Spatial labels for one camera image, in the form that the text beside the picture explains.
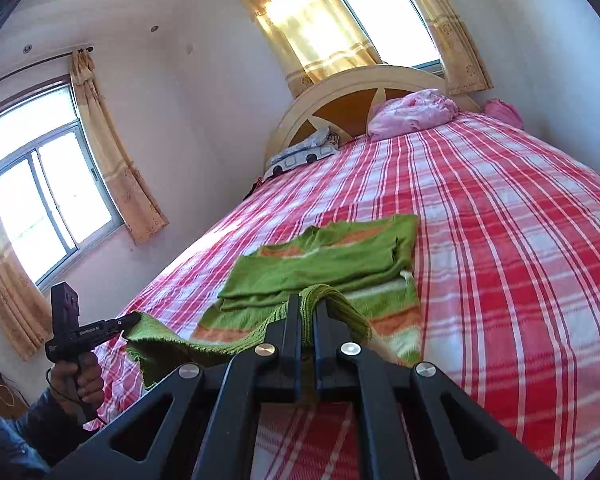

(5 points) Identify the grey patterned pillow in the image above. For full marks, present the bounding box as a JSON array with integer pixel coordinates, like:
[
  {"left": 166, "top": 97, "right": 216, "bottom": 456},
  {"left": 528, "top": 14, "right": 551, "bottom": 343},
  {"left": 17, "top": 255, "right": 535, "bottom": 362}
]
[{"left": 264, "top": 127, "right": 341, "bottom": 178}]

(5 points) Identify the cream wooden headboard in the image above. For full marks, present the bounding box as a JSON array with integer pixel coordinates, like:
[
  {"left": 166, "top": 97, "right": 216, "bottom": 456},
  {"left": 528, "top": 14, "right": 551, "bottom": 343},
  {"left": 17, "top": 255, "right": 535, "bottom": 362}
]
[{"left": 264, "top": 64, "right": 481, "bottom": 173}]

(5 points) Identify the dark curtain rod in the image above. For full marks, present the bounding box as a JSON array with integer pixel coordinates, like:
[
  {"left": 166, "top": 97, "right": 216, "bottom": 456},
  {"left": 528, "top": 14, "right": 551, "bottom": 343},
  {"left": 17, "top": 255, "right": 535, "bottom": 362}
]
[{"left": 0, "top": 47, "right": 93, "bottom": 92}]

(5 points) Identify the small window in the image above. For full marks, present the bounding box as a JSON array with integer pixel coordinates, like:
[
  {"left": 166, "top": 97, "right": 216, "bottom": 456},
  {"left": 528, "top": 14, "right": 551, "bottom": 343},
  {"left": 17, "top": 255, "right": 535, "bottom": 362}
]
[{"left": 307, "top": 0, "right": 446, "bottom": 73}]

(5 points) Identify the thin black cable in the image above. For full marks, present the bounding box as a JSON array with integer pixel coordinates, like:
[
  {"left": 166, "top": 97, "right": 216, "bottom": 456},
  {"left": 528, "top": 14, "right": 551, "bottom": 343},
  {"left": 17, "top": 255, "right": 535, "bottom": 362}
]
[{"left": 45, "top": 367, "right": 106, "bottom": 431}]

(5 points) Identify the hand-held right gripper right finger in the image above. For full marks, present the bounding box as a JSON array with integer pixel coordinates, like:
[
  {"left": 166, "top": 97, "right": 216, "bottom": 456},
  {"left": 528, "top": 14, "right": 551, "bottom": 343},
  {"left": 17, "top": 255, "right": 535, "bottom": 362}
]
[{"left": 314, "top": 300, "right": 561, "bottom": 480}]

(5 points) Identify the yellow patterned curtain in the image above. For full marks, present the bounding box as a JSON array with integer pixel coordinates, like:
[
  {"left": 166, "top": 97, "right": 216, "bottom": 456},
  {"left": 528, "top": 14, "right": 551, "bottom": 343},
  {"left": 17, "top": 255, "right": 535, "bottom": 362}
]
[
  {"left": 70, "top": 49, "right": 170, "bottom": 246},
  {"left": 228, "top": 0, "right": 381, "bottom": 100},
  {"left": 390, "top": 0, "right": 495, "bottom": 95},
  {"left": 0, "top": 150, "right": 53, "bottom": 361}
]

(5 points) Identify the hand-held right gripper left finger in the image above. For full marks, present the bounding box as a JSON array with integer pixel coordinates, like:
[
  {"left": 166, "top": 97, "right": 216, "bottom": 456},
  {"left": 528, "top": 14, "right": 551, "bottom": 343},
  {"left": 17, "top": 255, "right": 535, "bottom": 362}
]
[{"left": 45, "top": 292, "right": 303, "bottom": 480}]

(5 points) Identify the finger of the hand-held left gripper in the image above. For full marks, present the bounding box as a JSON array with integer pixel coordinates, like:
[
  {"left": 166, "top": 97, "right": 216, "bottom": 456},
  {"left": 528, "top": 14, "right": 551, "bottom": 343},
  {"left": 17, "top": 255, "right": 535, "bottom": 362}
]
[{"left": 101, "top": 311, "right": 142, "bottom": 337}]

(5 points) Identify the red plaid bed sheet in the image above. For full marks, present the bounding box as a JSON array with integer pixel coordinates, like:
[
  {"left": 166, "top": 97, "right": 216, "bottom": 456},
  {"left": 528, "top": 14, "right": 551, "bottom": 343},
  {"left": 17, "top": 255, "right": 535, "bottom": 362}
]
[{"left": 87, "top": 110, "right": 600, "bottom": 480}]

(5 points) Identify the pink cloth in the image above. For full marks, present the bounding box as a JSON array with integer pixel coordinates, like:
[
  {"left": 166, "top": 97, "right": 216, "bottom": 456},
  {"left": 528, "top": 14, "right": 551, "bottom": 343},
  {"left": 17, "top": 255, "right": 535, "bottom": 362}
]
[{"left": 484, "top": 98, "right": 525, "bottom": 130}]

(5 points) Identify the pink pillow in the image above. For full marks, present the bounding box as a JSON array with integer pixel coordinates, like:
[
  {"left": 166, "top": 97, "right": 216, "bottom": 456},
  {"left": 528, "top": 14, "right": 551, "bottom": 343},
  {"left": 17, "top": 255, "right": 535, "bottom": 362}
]
[{"left": 367, "top": 88, "right": 460, "bottom": 141}]

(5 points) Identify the person's left forearm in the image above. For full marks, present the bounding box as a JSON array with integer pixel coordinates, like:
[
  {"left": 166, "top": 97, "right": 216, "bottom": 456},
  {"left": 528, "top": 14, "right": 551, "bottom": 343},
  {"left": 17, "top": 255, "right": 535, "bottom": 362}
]
[{"left": 0, "top": 385, "right": 106, "bottom": 480}]

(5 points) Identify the person's left hand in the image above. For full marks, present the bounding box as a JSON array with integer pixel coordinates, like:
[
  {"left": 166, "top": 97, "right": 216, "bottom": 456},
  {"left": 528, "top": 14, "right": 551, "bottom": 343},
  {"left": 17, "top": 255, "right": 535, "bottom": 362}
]
[{"left": 47, "top": 347, "right": 106, "bottom": 411}]

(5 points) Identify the dark cloth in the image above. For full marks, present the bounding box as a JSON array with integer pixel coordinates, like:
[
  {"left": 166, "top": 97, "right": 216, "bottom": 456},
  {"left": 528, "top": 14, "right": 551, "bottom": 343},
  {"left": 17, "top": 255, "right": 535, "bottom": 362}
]
[{"left": 242, "top": 175, "right": 266, "bottom": 202}]

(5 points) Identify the large sliding window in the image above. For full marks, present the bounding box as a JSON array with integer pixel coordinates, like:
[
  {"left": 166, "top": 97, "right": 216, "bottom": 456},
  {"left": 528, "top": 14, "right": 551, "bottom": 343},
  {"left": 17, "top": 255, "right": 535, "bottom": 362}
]
[{"left": 0, "top": 77, "right": 126, "bottom": 291}]

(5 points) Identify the green orange striped knit sweater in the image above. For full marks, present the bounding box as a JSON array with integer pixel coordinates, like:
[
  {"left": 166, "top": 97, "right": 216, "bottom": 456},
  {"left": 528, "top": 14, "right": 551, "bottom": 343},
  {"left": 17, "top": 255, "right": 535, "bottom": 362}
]
[{"left": 125, "top": 214, "right": 423, "bottom": 391}]

